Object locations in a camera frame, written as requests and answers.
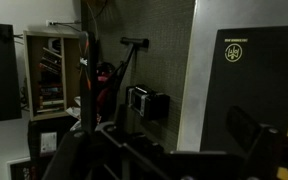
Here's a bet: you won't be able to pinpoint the red bag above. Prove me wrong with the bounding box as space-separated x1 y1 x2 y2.
95 61 118 111

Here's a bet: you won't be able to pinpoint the black camera tripod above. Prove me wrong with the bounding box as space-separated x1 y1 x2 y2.
110 36 150 101

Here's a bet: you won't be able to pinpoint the grey top coffee table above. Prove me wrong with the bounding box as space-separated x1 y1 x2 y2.
177 0 288 153

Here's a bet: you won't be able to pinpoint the black flat screen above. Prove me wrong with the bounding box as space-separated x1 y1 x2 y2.
0 22 22 124

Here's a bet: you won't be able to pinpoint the black camera on tripod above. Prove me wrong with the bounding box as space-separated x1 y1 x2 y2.
125 84 171 121

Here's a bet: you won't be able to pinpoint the black box white label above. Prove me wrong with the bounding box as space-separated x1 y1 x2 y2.
27 116 78 161

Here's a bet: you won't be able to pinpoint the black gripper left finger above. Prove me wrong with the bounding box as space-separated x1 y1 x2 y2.
42 129 96 180

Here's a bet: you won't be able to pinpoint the wooden bookshelf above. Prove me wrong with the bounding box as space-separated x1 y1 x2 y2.
23 30 85 122

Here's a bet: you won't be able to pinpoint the black board orange marks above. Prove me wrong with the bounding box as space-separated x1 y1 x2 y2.
78 31 98 133

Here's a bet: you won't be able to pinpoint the white wall outlet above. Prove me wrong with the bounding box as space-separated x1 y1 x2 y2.
45 19 59 28

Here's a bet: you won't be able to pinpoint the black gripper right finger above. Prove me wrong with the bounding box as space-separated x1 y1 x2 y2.
226 105 286 180

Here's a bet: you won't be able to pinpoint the white framed dark picture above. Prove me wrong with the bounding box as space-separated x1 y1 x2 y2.
6 156 45 180

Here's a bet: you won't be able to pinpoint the white board with yellow edge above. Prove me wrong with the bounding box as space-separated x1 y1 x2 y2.
199 24 288 154

